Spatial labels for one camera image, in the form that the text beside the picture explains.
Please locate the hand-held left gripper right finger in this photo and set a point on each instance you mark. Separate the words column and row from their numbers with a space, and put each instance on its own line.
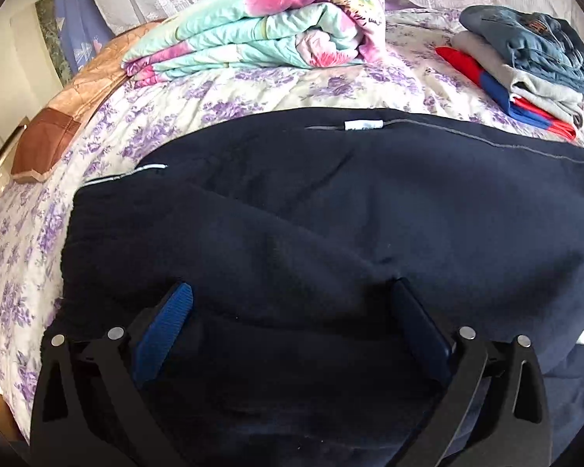
column 421, row 327

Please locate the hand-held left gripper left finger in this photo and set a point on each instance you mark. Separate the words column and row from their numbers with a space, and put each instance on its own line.
column 161, row 331

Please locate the dark navy pants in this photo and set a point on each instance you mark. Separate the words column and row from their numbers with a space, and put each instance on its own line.
column 350, row 233

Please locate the purple floral bed sheet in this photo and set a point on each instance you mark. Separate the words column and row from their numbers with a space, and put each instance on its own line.
column 141, row 116

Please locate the folded red and blue garment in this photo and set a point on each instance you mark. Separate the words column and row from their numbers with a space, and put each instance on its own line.
column 506, row 95

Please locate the folded grey garment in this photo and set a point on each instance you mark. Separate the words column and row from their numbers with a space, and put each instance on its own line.
column 516, row 75

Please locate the folded blue jeans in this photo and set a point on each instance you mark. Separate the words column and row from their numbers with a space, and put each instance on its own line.
column 530, row 39

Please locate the blue patterned cloth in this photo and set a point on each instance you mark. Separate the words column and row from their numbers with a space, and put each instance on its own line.
column 75, row 19

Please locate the floral folded quilt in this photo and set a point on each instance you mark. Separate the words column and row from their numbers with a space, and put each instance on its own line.
column 267, row 24

